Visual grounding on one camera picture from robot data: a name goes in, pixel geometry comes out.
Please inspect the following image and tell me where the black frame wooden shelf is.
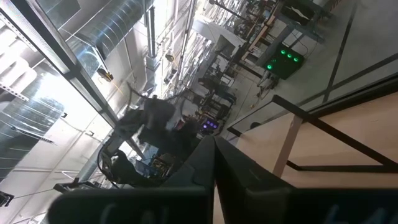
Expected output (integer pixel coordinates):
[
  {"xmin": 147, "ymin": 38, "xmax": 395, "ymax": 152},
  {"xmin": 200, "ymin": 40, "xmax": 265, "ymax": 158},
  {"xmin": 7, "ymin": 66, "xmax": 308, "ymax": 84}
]
[{"xmin": 226, "ymin": 73, "xmax": 398, "ymax": 190}]

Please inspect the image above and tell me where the black box with green lights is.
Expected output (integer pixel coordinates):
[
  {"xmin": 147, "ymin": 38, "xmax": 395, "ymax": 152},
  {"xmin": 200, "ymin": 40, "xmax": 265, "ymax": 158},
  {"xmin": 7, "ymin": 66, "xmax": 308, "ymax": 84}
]
[{"xmin": 262, "ymin": 43, "xmax": 305, "ymax": 81}]

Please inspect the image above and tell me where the device with purple lights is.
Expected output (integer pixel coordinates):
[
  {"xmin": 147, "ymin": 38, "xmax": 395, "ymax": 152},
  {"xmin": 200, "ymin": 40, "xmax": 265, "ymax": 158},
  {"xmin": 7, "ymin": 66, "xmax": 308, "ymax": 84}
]
[{"xmin": 200, "ymin": 118, "xmax": 220, "ymax": 133}]

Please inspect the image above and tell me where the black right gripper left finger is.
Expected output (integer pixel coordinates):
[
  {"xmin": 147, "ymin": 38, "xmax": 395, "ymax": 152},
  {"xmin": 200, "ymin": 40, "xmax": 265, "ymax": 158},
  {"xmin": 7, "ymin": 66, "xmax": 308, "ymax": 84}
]
[{"xmin": 46, "ymin": 136, "xmax": 216, "ymax": 224}]

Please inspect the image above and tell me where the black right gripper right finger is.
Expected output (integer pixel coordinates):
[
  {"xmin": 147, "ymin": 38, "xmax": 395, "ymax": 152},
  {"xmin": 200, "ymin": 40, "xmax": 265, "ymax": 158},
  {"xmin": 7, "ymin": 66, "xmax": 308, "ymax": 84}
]
[{"xmin": 214, "ymin": 136, "xmax": 398, "ymax": 224}]

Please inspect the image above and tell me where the black rig frame beam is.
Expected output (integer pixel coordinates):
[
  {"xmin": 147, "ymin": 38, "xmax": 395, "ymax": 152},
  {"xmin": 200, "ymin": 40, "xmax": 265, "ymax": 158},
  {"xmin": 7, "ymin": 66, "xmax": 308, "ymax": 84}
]
[{"xmin": 0, "ymin": 0, "xmax": 147, "ymax": 159}]

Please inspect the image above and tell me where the silver ventilation duct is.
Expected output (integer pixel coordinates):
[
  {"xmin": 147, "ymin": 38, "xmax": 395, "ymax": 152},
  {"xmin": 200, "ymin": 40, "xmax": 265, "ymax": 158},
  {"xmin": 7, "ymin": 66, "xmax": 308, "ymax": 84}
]
[
  {"xmin": 37, "ymin": 0, "xmax": 147, "ymax": 75},
  {"xmin": 0, "ymin": 74, "xmax": 66, "ymax": 181}
]

